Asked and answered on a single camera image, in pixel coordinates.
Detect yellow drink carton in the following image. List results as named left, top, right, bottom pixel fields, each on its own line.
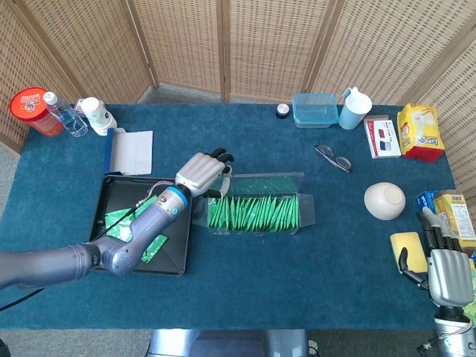
left=433, top=190, right=476, bottom=258

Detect clear blue food container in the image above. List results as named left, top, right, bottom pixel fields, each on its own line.
left=292, top=92, right=340, bottom=129

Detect white plastic bottle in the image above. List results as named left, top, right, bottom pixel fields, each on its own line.
left=80, top=97, right=118, bottom=137

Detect black plastic tray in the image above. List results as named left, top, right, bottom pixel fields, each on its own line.
left=88, top=175, right=196, bottom=277

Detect clear water bottle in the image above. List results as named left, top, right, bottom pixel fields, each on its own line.
left=42, top=91, right=89, bottom=138

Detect open white blue cardboard box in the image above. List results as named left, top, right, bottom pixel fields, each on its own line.
left=103, top=127, right=155, bottom=176

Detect blue table carpet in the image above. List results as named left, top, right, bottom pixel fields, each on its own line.
left=0, top=103, right=457, bottom=330

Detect yellow sponge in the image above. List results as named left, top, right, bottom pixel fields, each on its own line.
left=389, top=231, right=429, bottom=275

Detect light blue pitcher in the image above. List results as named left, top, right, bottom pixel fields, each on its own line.
left=338, top=86, right=373, bottom=131

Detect white box red blue print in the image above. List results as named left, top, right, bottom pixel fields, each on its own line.
left=363, top=115, right=402, bottom=160

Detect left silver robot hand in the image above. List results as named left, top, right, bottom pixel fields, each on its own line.
left=174, top=147, right=235, bottom=198

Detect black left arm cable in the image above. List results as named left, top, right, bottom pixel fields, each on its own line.
left=0, top=199, right=149, bottom=312

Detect beige bowl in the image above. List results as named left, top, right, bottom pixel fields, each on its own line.
left=363, top=181, right=407, bottom=221

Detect clear box of green packets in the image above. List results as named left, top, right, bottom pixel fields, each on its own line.
left=191, top=171, right=316, bottom=236

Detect grey robot torso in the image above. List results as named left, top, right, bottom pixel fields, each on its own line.
left=147, top=329, right=312, bottom=357

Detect row of green packets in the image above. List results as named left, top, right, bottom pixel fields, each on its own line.
left=207, top=193, right=300, bottom=234

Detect bamboo folding screen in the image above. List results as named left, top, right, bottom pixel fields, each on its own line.
left=0, top=0, right=476, bottom=209

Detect black eyeglasses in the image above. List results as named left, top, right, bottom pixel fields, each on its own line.
left=314, top=144, right=353, bottom=174

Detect red lidded plastic jar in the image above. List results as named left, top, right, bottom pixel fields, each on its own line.
left=9, top=86, right=65, bottom=138

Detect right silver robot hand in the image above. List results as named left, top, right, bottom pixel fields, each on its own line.
left=397, top=207, right=475, bottom=308

